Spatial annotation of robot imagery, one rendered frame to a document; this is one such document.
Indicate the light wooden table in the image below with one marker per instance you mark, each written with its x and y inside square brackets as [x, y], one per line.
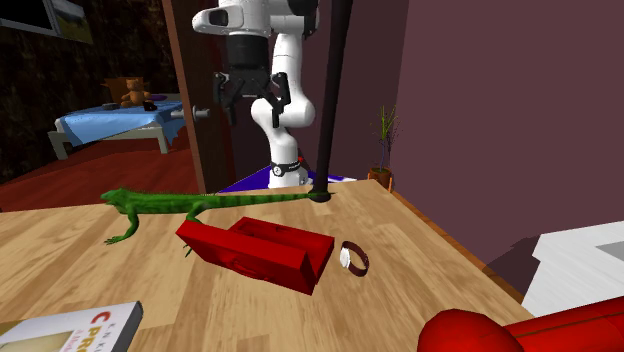
[414, 273]

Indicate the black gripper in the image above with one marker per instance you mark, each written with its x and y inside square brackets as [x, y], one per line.
[247, 56]

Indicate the potted green plant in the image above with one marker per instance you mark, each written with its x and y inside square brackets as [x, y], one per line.
[385, 141]

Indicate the white book with red lettering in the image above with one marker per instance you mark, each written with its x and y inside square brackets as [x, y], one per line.
[83, 329]

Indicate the red sofa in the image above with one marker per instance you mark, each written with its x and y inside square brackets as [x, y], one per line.
[536, 331]

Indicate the green iguana toy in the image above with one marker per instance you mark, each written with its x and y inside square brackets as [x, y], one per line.
[161, 201]

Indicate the white table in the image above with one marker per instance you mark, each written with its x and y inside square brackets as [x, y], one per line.
[575, 273]

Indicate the bed with blue cover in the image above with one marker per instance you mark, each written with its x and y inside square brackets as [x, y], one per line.
[107, 122]

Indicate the black floor lamp pole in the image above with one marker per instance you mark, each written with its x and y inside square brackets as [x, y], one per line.
[335, 88]

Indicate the dark red band wristwatch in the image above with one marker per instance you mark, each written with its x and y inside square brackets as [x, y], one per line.
[360, 258]

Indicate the red open box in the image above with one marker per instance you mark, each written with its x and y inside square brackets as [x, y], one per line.
[273, 256]

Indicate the blue patterned robot stand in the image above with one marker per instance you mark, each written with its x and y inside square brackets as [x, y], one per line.
[253, 181]

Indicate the grey framed wall picture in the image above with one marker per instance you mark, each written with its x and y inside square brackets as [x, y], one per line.
[27, 14]

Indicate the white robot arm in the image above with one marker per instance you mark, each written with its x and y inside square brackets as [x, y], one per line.
[285, 68]

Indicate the yellow green wall picture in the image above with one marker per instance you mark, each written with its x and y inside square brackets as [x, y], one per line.
[73, 19]

